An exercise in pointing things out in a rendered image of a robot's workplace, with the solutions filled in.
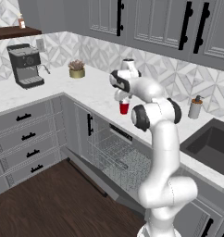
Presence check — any dark grey sink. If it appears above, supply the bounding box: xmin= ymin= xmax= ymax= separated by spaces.
xmin=180 ymin=118 xmax=224 ymax=181

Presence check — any grey soap dispenser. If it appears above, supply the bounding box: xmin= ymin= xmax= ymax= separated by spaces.
xmin=187 ymin=94 xmax=205 ymax=120

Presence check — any grey dishwasher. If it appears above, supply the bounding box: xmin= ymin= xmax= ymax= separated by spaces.
xmin=60 ymin=121 xmax=156 ymax=218

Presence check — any small pale bottle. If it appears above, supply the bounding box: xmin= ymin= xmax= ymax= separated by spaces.
xmin=18 ymin=13 xmax=27 ymax=30

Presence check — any grey lower cupboard door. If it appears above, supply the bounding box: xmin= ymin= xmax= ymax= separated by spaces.
xmin=173 ymin=198 xmax=224 ymax=237
xmin=73 ymin=102 xmax=111 ymax=162

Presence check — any grey cupboard door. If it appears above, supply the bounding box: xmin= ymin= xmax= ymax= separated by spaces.
xmin=126 ymin=0 xmax=195 ymax=62
xmin=85 ymin=0 xmax=130 ymax=45
xmin=189 ymin=0 xmax=224 ymax=73
xmin=73 ymin=102 xmax=111 ymax=162
xmin=173 ymin=198 xmax=224 ymax=237

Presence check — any black drawer handle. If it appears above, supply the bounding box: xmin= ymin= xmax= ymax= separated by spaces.
xmin=25 ymin=149 xmax=41 ymax=158
xmin=30 ymin=164 xmax=44 ymax=174
xmin=20 ymin=131 xmax=37 ymax=142
xmin=15 ymin=113 xmax=32 ymax=122

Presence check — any red cup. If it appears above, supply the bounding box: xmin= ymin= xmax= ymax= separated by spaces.
xmin=118 ymin=98 xmax=131 ymax=116

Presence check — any black and grey coffee machine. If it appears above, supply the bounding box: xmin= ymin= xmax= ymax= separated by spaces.
xmin=6 ymin=43 xmax=52 ymax=90

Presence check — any dark wooden shelf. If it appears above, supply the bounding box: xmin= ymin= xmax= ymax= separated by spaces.
xmin=0 ymin=25 xmax=44 ymax=42

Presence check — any wire dishwasher rack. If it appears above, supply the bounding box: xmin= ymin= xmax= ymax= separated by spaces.
xmin=86 ymin=122 xmax=153 ymax=193

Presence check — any grey upper cupboard door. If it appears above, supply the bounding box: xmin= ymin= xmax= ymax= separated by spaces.
xmin=126 ymin=0 xmax=195 ymax=62
xmin=85 ymin=0 xmax=130 ymax=45
xmin=189 ymin=0 xmax=224 ymax=73

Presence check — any white wall outlet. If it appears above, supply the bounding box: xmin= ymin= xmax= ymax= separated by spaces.
xmin=35 ymin=37 xmax=46 ymax=53

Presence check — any dark dishwasher door handle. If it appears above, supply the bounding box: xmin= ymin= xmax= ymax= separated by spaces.
xmin=68 ymin=157 xmax=109 ymax=198

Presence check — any plant in gold pot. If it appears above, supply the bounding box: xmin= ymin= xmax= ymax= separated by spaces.
xmin=68 ymin=58 xmax=86 ymax=80

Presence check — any grey drawer front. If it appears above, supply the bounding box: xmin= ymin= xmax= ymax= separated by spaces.
xmin=0 ymin=99 xmax=63 ymax=136
xmin=0 ymin=114 xmax=66 ymax=154
xmin=0 ymin=131 xmax=68 ymax=172
xmin=0 ymin=147 xmax=69 ymax=190

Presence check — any grey dishwasher door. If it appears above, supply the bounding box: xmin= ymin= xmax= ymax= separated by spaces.
xmin=60 ymin=144 xmax=146 ymax=218

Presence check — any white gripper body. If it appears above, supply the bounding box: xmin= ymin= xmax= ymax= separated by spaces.
xmin=113 ymin=88 xmax=133 ymax=103

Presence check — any black upper cupboard handle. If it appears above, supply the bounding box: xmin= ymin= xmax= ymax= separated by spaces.
xmin=193 ymin=2 xmax=211 ymax=56
xmin=116 ymin=0 xmax=125 ymax=38
xmin=178 ymin=0 xmax=194 ymax=51

